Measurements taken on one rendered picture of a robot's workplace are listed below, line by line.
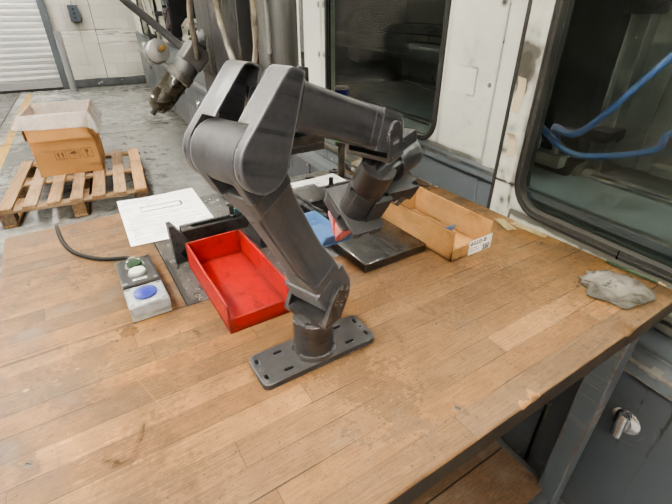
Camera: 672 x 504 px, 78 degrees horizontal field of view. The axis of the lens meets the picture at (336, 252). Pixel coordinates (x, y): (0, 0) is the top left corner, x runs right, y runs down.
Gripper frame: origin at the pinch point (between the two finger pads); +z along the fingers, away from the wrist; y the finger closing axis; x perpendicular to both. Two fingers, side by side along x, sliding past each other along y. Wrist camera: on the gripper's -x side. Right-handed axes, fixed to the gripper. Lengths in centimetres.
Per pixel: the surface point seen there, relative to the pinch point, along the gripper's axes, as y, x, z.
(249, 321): -7.4, 20.3, 6.8
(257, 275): 3.7, 12.6, 14.3
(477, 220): -5.7, -36.0, 1.1
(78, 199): 201, 35, 225
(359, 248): 0.5, -9.6, 9.8
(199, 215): 33.8, 12.9, 33.2
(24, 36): 803, 30, 500
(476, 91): 30, -65, -3
